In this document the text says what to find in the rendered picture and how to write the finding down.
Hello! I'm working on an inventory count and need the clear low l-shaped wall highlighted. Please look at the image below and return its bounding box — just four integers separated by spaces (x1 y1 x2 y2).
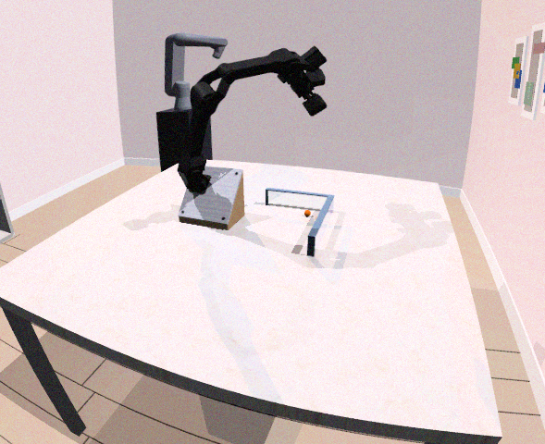
266 191 335 250

